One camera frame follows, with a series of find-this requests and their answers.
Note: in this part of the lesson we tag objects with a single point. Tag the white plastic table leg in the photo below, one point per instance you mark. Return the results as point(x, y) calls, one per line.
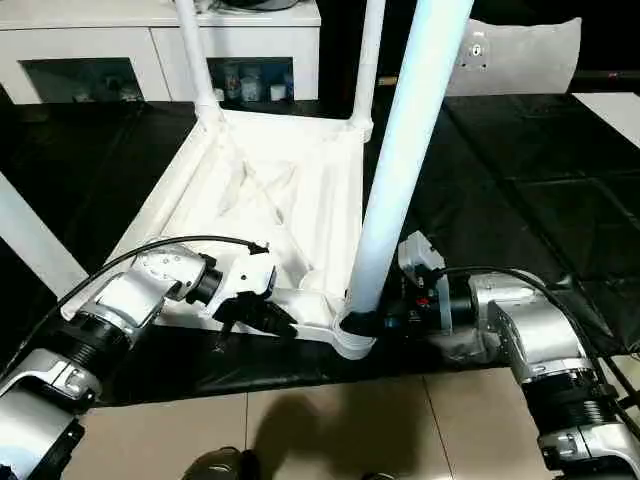
point(195, 50)
point(410, 130)
point(368, 60)
point(30, 240)

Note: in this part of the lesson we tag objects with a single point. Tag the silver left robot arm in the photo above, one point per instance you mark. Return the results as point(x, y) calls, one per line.
point(120, 300)

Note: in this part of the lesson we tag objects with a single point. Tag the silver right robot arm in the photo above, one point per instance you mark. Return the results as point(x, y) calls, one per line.
point(530, 335)

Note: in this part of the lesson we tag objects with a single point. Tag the black table mat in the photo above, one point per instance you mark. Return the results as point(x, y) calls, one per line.
point(520, 200)

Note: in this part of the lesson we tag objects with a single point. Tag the black robot foot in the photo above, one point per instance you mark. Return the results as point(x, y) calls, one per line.
point(215, 465)
point(377, 477)

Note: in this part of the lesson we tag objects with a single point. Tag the light grey cushion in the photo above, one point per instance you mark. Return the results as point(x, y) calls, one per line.
point(520, 60)

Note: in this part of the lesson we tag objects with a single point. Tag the white flat sheet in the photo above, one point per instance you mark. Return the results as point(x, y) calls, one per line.
point(612, 115)

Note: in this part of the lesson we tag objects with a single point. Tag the black tall cabinet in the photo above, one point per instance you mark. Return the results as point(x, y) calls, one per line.
point(335, 50)

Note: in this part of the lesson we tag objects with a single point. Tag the grey carry case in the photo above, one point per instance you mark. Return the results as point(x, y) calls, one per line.
point(255, 4)

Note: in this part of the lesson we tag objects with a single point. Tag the white glass-door cabinet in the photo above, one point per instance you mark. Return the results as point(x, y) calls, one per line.
point(100, 15)

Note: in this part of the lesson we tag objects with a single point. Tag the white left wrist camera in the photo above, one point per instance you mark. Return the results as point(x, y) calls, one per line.
point(245, 275)

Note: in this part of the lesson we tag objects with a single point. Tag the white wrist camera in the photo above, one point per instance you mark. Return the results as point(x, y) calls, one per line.
point(420, 255)
point(245, 275)

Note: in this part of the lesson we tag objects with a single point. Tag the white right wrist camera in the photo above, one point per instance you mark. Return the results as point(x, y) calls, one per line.
point(420, 255)

